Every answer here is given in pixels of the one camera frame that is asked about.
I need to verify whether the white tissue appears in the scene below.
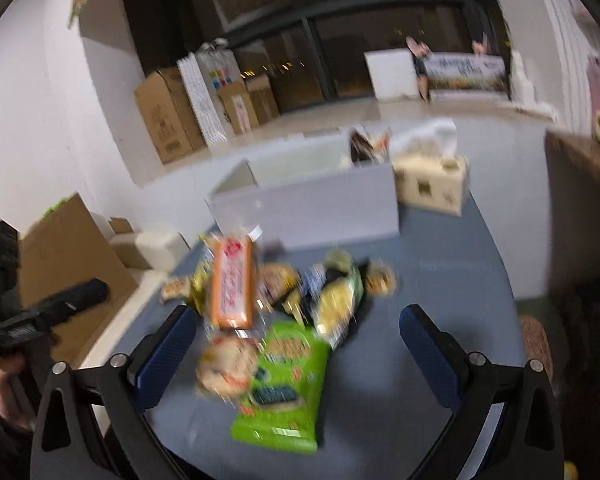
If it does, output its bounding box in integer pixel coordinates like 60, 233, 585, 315
394, 117, 459, 162

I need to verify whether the yellow snack packet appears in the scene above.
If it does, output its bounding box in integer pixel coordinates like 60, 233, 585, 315
189, 244, 217, 313

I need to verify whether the small cardboard piece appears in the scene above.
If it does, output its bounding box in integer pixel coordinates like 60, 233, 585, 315
107, 216, 137, 237

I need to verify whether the person's left forearm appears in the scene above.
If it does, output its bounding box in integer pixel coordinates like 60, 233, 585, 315
0, 407, 35, 480

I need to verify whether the white rectangular storage box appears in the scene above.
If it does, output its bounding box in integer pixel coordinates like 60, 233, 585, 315
206, 126, 401, 252

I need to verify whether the beige tissue box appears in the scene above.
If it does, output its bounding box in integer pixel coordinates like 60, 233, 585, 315
392, 155, 470, 217

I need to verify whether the small brown snack packet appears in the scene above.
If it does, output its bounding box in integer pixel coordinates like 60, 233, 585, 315
364, 259, 399, 297

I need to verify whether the flat cardboard sheet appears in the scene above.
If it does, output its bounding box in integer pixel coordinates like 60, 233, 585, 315
16, 191, 142, 372

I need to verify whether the small open cardboard box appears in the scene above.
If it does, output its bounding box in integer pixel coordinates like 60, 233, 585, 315
244, 74, 281, 126

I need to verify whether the yellow green chip bag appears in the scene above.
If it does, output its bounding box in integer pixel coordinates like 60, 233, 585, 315
311, 249, 367, 352

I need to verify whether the round cracker packet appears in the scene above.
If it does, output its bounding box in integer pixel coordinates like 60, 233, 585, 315
194, 334, 262, 397

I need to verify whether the woven round stool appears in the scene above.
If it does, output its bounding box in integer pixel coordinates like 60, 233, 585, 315
518, 313, 557, 377

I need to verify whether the small cardboard box pink label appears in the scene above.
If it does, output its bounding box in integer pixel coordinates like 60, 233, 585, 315
217, 81, 261, 136

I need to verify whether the orange white bun packet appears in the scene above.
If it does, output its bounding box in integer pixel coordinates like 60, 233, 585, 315
160, 274, 195, 307

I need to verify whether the green object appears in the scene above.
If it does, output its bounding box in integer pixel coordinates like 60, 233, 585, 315
41, 194, 70, 218

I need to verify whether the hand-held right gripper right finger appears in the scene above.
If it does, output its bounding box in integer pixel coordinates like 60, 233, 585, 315
399, 304, 566, 480

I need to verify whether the dark snack packet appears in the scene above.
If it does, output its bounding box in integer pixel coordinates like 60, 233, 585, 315
349, 129, 393, 166

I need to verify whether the dark window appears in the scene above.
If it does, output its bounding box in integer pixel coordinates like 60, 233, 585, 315
116, 0, 512, 112

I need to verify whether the person's left hand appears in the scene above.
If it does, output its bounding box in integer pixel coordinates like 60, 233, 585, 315
0, 354, 37, 432

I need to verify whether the white foam box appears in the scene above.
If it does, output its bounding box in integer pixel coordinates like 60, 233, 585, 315
363, 48, 422, 99

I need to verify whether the long printed box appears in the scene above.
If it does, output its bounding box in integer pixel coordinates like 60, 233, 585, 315
422, 51, 509, 94

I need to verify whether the white dotted paper bag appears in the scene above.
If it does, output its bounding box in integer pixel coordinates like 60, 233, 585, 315
176, 51, 229, 147

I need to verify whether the green snack bag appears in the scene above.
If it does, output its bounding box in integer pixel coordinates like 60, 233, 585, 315
229, 321, 332, 455

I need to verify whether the orange biscuit packet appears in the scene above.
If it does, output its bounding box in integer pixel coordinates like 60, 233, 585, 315
209, 234, 257, 332

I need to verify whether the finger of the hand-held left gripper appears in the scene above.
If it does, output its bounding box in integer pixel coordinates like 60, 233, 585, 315
29, 278, 110, 332

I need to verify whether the blue white snack packet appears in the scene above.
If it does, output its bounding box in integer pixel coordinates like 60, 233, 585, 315
280, 264, 328, 323

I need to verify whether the large cardboard box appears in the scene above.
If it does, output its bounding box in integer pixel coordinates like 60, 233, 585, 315
133, 66, 207, 165

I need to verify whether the blue tablecloth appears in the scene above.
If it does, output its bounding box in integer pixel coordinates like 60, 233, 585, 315
97, 190, 528, 480

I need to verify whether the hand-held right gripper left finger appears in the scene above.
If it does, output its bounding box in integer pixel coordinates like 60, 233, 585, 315
30, 304, 197, 480

